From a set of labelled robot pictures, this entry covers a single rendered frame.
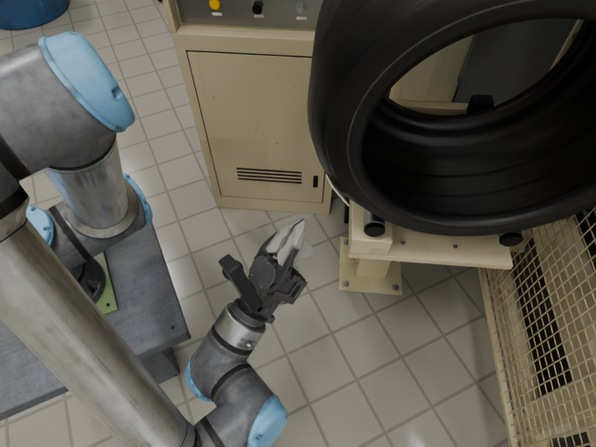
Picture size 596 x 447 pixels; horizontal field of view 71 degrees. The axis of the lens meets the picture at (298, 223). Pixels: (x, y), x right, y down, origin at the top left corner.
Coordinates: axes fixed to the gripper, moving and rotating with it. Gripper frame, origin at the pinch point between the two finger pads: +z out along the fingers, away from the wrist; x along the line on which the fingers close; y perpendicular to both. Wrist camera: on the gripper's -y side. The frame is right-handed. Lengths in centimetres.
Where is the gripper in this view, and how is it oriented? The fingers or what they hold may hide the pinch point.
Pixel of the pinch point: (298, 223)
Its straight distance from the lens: 75.0
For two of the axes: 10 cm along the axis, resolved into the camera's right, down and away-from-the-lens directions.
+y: 6.6, 3.3, 6.8
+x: 5.2, 4.5, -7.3
